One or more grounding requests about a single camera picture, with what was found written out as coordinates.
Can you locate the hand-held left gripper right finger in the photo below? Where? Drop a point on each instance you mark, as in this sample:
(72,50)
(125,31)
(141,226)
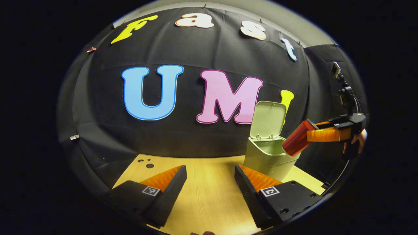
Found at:
(248,197)

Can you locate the wooden desktop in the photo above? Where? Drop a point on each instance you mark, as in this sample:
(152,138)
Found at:
(209,176)

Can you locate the black desk edge bracket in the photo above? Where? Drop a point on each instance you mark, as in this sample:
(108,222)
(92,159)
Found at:
(325,185)

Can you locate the red pop can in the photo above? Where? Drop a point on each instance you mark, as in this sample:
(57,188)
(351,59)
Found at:
(297,140)

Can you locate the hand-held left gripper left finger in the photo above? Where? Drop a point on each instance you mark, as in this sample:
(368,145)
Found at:
(169,195)

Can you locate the white cloth clip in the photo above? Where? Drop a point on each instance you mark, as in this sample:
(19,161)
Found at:
(74,137)

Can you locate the green desktop garbage bin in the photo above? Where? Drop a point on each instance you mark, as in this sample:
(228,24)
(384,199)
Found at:
(266,156)

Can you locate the black backdrop cloth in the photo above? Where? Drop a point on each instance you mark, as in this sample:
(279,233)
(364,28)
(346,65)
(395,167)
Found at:
(183,133)

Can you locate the pink cloth clip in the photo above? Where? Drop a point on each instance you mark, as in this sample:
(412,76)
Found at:
(91,50)

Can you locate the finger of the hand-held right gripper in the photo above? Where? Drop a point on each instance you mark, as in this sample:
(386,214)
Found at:
(328,134)
(323,123)

